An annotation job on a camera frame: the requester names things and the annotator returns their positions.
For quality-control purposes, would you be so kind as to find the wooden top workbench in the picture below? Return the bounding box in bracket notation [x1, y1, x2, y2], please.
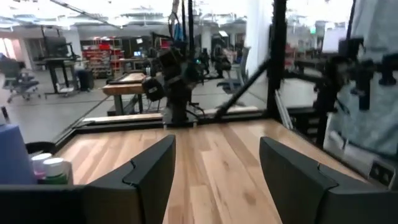
[101, 72, 150, 116]

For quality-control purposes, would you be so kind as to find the small pink paint bottle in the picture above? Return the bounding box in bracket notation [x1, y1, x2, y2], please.
[30, 152, 53, 181]

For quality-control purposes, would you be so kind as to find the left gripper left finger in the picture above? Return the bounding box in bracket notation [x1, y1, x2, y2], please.
[0, 134, 177, 224]

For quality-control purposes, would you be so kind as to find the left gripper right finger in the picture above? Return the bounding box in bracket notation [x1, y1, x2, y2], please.
[259, 136, 398, 224]

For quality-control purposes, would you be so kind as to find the grey translucent plastic bin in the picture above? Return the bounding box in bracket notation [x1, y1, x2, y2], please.
[63, 160, 75, 185]

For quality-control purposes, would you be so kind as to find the person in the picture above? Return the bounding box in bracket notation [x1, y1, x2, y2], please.
[323, 0, 398, 162]

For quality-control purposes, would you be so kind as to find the shelf with red bins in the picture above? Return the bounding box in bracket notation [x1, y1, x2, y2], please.
[81, 36, 124, 78]

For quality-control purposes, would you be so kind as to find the large periwinkle paint bottle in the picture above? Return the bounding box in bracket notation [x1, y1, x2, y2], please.
[0, 123, 37, 185]

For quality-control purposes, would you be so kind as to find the small green paint bottle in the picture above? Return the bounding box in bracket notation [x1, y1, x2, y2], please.
[42, 157, 69, 185]

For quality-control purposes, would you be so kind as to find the black metal table frame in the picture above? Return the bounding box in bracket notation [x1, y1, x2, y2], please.
[52, 0, 330, 150]

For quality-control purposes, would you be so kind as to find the silver metal bracket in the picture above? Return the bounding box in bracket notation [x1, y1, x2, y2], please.
[274, 89, 294, 130]

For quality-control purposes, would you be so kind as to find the black flat monitor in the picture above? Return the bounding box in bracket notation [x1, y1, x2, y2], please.
[43, 35, 78, 60]

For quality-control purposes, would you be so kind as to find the grey office chair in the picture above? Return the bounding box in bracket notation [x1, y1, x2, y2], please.
[0, 58, 42, 103]
[216, 46, 251, 94]

